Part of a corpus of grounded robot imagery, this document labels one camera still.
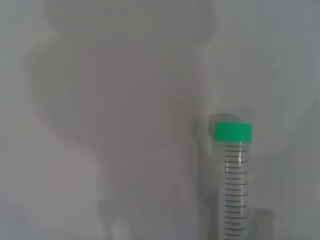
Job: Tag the green-capped graduated test tube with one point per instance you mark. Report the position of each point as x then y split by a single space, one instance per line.
233 132

